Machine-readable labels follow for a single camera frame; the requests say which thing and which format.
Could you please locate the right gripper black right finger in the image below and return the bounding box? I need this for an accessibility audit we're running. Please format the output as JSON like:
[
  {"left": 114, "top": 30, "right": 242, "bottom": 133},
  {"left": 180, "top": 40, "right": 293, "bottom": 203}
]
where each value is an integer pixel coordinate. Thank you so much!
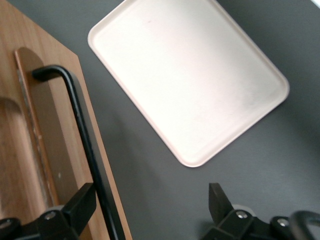
[{"left": 199, "top": 182, "right": 297, "bottom": 240}]

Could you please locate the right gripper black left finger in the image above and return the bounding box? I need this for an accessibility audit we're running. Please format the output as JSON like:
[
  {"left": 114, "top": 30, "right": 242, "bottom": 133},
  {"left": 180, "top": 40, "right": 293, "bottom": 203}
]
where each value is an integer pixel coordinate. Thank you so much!
[{"left": 0, "top": 182, "right": 97, "bottom": 240}]

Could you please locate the black metal drawer handle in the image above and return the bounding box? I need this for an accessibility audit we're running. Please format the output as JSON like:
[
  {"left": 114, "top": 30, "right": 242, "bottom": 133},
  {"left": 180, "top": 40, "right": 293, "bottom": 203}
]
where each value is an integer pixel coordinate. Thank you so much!
[{"left": 31, "top": 64, "right": 126, "bottom": 240}]

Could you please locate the white rectangular tray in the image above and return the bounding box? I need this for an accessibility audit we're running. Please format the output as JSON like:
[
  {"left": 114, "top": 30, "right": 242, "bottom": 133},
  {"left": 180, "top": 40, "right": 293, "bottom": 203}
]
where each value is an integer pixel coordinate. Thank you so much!
[{"left": 87, "top": 0, "right": 291, "bottom": 168}]

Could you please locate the blurred black wrist cable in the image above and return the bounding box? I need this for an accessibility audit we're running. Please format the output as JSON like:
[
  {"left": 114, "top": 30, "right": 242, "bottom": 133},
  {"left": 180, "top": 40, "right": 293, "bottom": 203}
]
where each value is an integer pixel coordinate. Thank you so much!
[{"left": 287, "top": 210, "right": 320, "bottom": 240}]

